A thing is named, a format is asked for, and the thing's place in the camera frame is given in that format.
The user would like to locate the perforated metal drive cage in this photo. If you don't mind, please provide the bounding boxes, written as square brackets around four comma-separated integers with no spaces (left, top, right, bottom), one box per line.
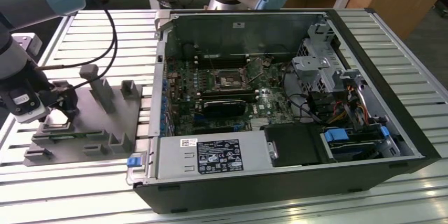
[290,22,368,96]

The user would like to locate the black graphics card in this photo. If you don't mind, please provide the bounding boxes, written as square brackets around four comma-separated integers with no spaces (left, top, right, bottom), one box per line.
[201,99,248,116]

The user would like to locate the grey parts rack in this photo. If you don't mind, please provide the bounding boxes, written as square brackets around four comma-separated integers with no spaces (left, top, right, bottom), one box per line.
[22,63,144,167]

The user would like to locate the silver CPU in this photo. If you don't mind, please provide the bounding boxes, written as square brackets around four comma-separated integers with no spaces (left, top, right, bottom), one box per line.
[45,110,70,127]

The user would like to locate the silver finned heatsink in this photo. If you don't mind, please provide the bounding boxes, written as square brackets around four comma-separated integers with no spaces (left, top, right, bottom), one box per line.
[250,118,273,131]

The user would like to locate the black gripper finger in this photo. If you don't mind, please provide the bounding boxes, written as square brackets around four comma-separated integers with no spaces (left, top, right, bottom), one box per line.
[49,83,81,118]

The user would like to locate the hard disk in blue carrier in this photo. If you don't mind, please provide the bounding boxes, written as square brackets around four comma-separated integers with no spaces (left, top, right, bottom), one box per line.
[320,126,385,163]

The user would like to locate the green motherboard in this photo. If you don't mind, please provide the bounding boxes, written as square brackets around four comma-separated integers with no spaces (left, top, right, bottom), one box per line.
[162,56,305,137]

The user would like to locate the thin metal locking lever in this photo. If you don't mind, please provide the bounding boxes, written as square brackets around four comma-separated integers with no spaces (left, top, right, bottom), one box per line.
[206,49,216,75]

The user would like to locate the silver power supply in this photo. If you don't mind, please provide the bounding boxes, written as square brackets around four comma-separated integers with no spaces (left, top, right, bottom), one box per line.
[153,131,277,183]

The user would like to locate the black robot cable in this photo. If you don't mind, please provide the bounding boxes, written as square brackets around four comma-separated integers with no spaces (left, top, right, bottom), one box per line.
[34,0,118,71]

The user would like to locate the blue case latch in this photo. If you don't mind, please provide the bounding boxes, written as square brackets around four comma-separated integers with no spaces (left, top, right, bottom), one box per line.
[125,152,145,168]

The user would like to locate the orange yellow wire bundle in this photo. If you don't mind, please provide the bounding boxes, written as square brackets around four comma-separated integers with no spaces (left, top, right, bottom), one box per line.
[328,84,372,126]

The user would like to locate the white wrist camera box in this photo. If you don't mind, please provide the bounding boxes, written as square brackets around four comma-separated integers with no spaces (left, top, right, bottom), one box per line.
[6,87,49,124]
[9,33,44,57]

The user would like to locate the CPU socket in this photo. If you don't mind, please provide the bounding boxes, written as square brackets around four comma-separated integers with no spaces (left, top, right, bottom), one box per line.
[212,69,252,90]

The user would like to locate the black open PC case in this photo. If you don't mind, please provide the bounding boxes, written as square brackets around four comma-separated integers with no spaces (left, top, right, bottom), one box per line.
[132,7,441,215]

